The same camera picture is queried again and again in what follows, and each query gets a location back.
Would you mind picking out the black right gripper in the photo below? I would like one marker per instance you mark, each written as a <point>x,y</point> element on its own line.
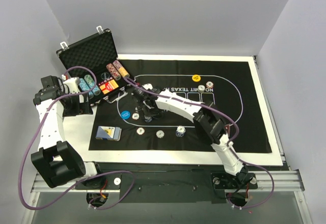
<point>146,107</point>

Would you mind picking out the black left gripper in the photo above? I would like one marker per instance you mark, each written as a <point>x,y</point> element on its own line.
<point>83,107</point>

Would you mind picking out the single red 100 chip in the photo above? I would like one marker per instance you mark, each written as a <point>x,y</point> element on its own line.
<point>135,116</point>

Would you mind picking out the blue blind button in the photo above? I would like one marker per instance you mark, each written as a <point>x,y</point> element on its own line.
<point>125,115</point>

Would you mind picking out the blue playing card deck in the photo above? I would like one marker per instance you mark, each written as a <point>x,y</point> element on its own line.
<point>108,133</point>

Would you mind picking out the grey poker chip stack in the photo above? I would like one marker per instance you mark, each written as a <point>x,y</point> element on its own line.
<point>160,134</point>

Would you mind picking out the blue poker chip stack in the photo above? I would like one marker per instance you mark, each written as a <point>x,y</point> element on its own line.
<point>180,131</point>

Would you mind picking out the yellow dealer button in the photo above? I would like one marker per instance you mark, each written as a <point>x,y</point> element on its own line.
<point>196,78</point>

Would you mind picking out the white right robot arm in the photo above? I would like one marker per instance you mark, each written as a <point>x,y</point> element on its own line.
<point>209,123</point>

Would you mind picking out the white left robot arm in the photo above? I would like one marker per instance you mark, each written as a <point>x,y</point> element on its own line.
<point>56,160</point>

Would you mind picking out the white table board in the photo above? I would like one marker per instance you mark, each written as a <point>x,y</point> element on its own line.
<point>78,129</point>

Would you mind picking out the light blue chip roll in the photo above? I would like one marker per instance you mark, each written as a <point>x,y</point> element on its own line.
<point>85,87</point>

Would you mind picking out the red yellow card box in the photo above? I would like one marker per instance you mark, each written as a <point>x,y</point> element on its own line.
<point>108,86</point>

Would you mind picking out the black poker felt mat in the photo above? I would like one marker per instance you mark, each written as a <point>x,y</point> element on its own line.
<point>233,93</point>

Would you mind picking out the tan chip roll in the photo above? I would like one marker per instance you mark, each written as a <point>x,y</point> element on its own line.
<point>123,72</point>

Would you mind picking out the clear round button in case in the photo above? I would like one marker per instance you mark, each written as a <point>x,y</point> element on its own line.
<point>105,75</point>

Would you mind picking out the dark red chip roll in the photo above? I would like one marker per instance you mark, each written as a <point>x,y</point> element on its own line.
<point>113,71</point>

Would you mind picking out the black aluminium poker case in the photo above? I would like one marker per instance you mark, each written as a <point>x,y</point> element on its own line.
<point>93,52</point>

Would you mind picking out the aluminium mounting rail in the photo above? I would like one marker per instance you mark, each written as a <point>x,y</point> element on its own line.
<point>261,181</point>

